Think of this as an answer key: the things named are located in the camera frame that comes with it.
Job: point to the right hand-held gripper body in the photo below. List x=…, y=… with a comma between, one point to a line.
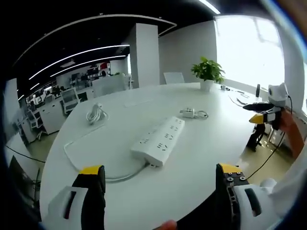
x=278, y=94

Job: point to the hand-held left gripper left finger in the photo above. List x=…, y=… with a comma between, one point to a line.
x=93, y=198

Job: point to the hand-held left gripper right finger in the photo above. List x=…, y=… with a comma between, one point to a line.
x=227, y=198

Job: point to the white charger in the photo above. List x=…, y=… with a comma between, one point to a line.
x=187, y=113

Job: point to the white power strip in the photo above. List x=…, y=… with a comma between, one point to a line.
x=159, y=140

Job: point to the small white desk item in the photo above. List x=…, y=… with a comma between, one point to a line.
x=223, y=87

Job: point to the white desk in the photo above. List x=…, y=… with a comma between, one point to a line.
x=134, y=198

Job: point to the person's right hand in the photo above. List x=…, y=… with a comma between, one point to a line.
x=289, y=122

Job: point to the person's left hand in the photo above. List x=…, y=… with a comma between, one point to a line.
x=169, y=225

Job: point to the black upright object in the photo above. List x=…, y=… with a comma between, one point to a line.
x=258, y=90

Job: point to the black stand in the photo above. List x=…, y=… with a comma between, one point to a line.
x=255, y=139

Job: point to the green potted plant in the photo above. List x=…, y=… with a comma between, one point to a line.
x=208, y=70

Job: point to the person's white shirt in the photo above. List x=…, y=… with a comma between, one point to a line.
x=290, y=189

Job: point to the white mesh office chair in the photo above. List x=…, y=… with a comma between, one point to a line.
x=69, y=99
x=173, y=77

